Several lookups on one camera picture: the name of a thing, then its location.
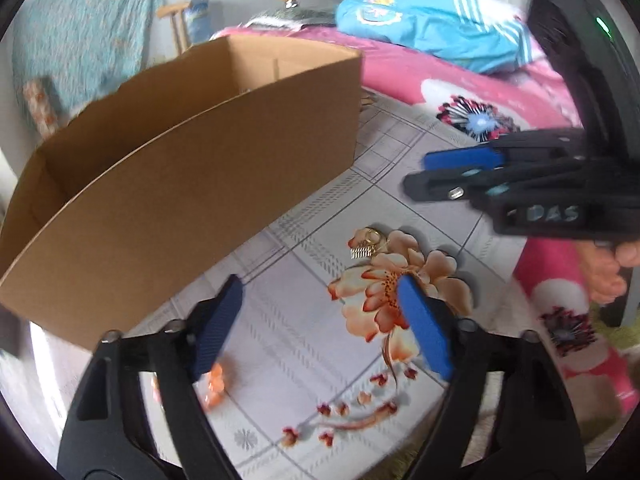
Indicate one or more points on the green fuzzy sleeve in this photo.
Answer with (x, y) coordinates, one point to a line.
(625, 339)

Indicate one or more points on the pink floral blanket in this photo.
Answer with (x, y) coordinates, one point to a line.
(484, 130)

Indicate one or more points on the teal floral wall cloth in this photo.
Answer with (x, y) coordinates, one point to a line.
(80, 49)

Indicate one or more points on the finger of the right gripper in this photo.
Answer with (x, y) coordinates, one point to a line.
(523, 147)
(450, 185)

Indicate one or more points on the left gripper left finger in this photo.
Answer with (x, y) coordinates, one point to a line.
(107, 434)

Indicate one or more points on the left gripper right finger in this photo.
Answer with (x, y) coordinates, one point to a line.
(535, 433)

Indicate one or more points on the wooden stool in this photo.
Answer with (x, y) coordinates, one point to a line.
(174, 13)

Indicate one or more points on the right hand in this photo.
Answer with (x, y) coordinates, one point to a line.
(601, 267)

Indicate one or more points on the patterned roll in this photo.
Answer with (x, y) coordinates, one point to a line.
(40, 108)

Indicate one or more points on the brown cardboard box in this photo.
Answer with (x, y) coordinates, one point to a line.
(148, 188)

